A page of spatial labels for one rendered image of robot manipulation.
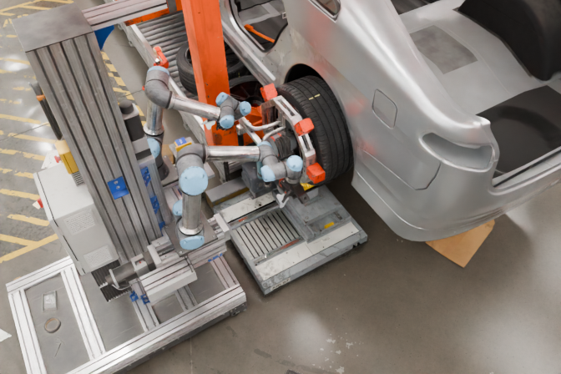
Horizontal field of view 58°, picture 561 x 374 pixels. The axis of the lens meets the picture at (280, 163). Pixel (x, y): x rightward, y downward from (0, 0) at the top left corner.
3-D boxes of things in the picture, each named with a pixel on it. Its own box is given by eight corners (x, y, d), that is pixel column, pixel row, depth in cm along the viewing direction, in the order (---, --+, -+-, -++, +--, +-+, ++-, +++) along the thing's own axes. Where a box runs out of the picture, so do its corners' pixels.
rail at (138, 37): (235, 173, 387) (232, 153, 371) (224, 178, 384) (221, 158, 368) (129, 22, 534) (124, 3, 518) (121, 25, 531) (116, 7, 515)
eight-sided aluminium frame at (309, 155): (314, 196, 318) (316, 133, 278) (305, 200, 315) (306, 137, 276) (271, 144, 350) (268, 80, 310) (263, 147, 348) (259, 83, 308)
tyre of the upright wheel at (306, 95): (371, 164, 290) (324, 58, 292) (337, 180, 283) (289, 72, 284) (327, 178, 353) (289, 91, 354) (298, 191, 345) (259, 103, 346)
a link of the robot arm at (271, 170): (258, 169, 245) (280, 164, 247) (265, 186, 237) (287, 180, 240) (258, 158, 239) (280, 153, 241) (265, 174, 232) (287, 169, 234)
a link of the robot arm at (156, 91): (145, 91, 250) (238, 118, 268) (148, 77, 258) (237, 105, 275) (139, 108, 258) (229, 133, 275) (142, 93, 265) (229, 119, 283)
